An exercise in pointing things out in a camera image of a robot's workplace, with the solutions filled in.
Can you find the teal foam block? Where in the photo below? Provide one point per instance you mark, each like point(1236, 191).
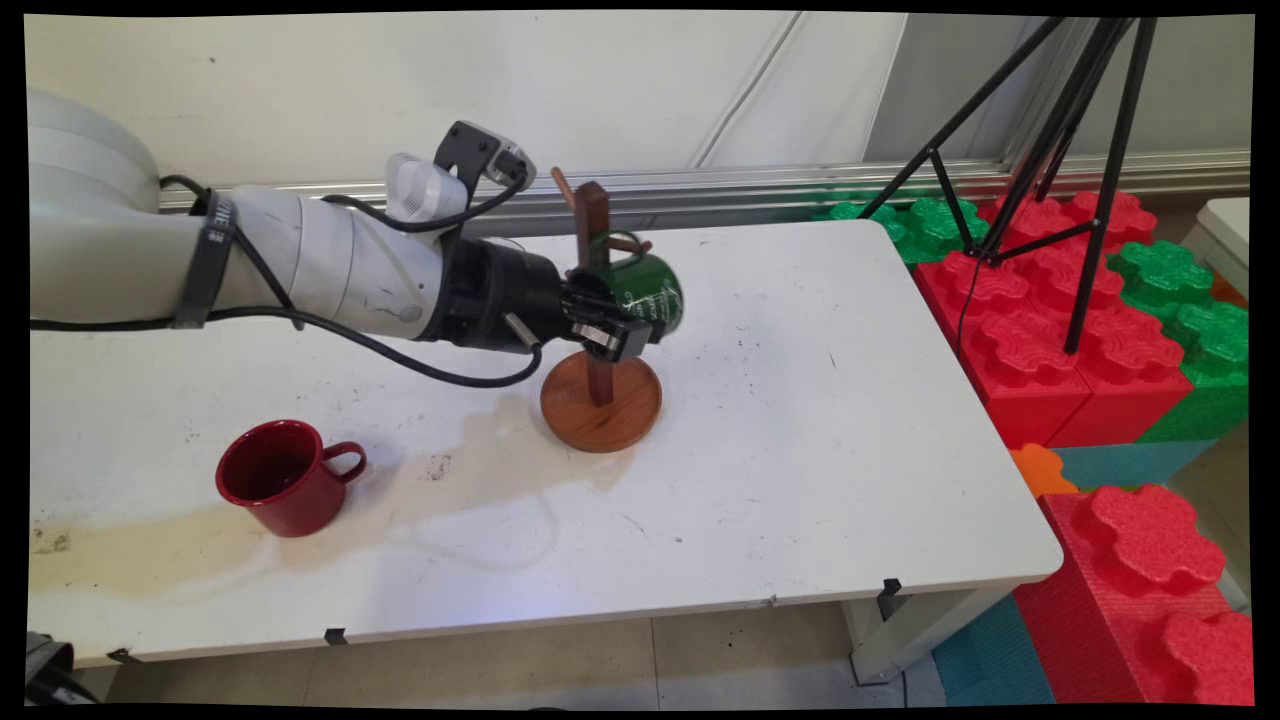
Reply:
point(1130, 462)
point(990, 660)

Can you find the aluminium wall rail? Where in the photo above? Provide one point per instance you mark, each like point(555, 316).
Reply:
point(750, 185)

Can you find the white table leg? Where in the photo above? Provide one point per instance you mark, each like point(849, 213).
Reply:
point(900, 630)

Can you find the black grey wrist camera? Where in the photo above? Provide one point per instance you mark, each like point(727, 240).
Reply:
point(470, 150)

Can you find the tall red foam block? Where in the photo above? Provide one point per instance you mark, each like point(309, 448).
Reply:
point(1130, 600)

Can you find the brown wooden mug tree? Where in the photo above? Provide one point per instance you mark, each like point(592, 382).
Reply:
point(600, 410)

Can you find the green foam block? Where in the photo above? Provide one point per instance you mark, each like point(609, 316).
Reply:
point(1200, 340)
point(935, 225)

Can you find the small red foam block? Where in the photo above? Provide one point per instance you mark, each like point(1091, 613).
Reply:
point(1110, 215)

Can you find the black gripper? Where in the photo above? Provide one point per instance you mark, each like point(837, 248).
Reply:
point(500, 290)

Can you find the red enamel mug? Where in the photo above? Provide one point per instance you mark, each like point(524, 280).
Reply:
point(285, 485)

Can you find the dark green enamel mug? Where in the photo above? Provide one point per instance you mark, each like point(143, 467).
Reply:
point(650, 290)

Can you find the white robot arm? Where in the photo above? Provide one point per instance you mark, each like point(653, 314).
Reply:
point(320, 260)

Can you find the white ribbed sensor housing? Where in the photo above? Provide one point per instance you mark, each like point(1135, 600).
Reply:
point(420, 190)

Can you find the orange foam block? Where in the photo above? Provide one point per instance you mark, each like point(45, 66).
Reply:
point(1040, 470)

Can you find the small white side table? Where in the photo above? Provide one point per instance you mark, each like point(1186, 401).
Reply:
point(1225, 235)

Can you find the black tripod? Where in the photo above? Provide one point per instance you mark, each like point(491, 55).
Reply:
point(1110, 180)

